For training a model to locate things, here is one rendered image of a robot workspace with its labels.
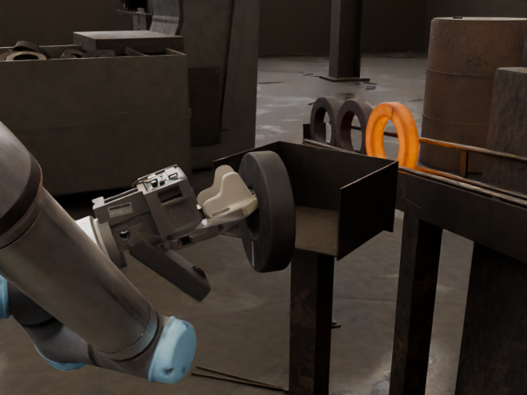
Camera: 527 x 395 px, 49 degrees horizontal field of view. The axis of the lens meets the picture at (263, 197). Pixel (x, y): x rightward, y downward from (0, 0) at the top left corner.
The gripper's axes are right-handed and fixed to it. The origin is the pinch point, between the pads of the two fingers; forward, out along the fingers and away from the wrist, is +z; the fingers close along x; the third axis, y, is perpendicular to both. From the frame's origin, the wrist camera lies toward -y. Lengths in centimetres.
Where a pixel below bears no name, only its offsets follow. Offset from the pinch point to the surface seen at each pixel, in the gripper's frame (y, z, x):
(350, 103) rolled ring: -12, 43, 68
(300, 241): -17.6, 7.6, 18.4
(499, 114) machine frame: -11, 52, 22
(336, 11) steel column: -60, 286, 627
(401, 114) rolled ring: -12, 43, 43
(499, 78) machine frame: -5, 54, 23
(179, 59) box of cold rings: -5, 25, 214
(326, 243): -18.3, 11.1, 15.6
